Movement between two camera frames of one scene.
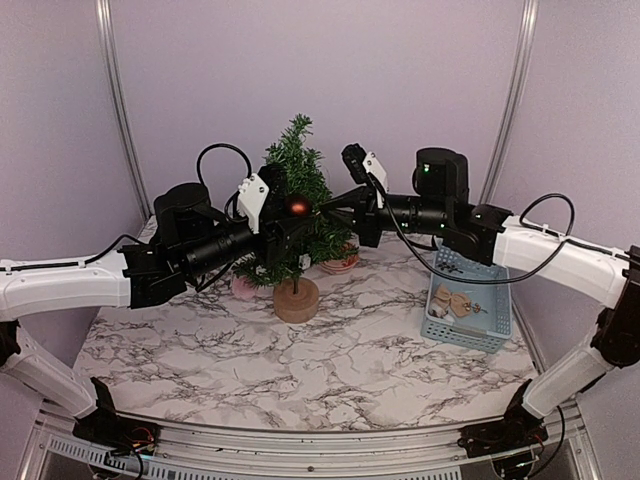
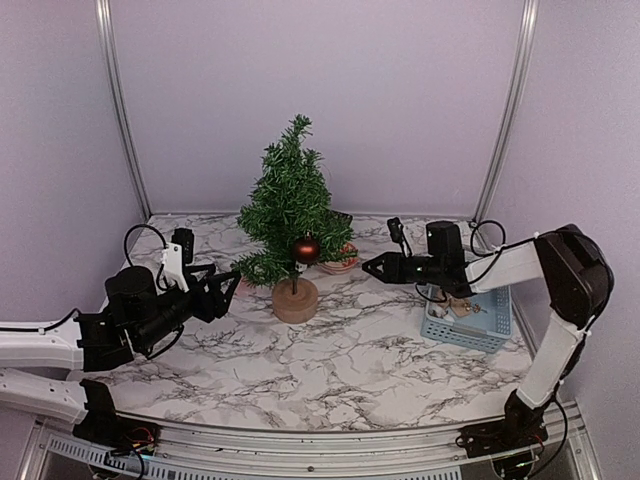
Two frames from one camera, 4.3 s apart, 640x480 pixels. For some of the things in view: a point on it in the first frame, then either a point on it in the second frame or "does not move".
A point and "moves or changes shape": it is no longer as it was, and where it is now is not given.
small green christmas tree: [296, 157] does not move
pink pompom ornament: [242, 289] does not move
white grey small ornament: [438, 310] does not move
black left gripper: [275, 246] -> [217, 306]
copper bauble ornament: [297, 206] moves or changes shape
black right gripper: [365, 203] -> [390, 273]
